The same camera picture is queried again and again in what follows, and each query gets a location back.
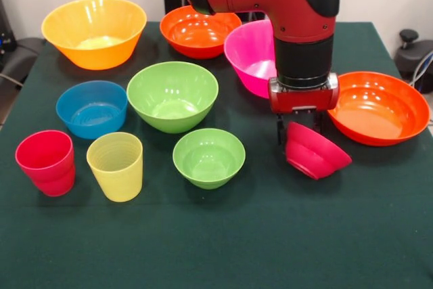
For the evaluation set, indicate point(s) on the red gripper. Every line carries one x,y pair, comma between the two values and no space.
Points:
304,101

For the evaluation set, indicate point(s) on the small red bowl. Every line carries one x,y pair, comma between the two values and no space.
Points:
314,157

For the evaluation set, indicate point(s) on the small green bowl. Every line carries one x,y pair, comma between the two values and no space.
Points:
208,167

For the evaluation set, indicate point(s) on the large pink bowl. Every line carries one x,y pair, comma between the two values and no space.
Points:
253,72

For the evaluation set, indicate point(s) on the orange shallow bowl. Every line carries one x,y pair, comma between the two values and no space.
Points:
379,116
196,37

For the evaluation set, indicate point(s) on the black round base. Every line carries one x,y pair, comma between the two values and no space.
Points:
411,60

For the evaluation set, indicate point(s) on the large green bowl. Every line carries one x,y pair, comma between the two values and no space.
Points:
170,106

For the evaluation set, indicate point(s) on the dark green tablecloth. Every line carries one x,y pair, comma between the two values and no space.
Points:
236,251

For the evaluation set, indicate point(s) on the black knob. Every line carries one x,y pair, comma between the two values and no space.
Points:
408,37

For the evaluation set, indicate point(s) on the yellow cup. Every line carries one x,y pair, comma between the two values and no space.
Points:
116,174

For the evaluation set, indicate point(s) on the blue bowl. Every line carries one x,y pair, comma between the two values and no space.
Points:
92,119

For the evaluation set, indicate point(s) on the large yellow-orange bowl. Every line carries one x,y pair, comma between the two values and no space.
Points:
94,55

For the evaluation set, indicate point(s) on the red cup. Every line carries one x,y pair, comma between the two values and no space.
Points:
55,187
44,153

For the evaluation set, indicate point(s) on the dark grey seat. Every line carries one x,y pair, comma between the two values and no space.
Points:
20,59

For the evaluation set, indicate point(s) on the black equipment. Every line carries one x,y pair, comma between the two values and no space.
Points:
6,32

